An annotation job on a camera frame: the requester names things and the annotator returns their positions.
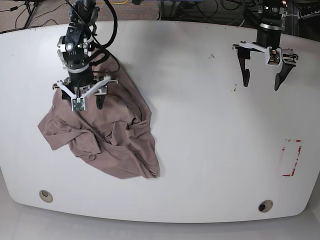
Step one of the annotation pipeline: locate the black tripod stand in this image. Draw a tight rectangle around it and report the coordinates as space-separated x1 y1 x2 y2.
14 0 45 30

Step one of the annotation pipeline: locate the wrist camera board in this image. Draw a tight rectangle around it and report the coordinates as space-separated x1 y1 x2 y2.
264 46 282 67
71 97 87 112

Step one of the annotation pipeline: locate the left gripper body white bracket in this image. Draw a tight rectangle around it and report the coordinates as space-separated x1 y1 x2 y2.
232 41 299 68

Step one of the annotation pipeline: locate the red tape marking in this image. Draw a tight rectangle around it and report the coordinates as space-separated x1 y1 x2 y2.
279 139 302 177

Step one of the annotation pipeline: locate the mauve t-shirt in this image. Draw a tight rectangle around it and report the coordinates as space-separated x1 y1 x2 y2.
38 58 160 179

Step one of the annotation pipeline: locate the left table grommet hole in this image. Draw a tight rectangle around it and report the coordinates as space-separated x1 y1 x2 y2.
39 190 53 203

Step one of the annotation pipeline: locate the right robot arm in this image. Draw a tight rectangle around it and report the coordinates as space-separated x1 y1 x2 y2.
52 0 118 112

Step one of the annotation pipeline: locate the yellow cable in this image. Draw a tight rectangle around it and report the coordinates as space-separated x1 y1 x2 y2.
97 0 129 6

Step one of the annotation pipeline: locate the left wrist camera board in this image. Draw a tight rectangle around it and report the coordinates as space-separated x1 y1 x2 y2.
264 46 282 67

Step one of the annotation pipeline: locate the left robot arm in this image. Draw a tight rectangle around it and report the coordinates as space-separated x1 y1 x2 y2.
232 0 299 91

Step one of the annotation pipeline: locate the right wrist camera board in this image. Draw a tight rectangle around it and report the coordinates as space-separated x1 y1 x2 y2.
71 97 87 112

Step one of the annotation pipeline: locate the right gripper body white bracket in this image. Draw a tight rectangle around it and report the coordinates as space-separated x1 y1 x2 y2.
52 75 118 110

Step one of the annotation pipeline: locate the table grommet hole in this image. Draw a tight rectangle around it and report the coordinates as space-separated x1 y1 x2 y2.
39 190 53 203
258 199 273 213

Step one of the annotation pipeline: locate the white power strip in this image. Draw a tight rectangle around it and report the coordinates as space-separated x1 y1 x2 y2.
297 8 320 20

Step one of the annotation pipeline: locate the right table grommet hole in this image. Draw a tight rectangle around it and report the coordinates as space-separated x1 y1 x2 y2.
258 199 273 213

